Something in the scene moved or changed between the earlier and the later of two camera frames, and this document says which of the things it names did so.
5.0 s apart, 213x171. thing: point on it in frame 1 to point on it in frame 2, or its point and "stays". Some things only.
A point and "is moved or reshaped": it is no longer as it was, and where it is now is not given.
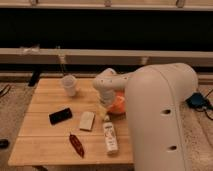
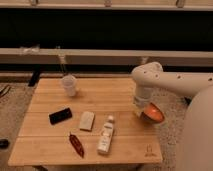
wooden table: x=64 y=125 stays
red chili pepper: x=76 y=145 stays
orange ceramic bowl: x=118 y=108 is moved or reshaped
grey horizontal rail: x=103 y=57 stays
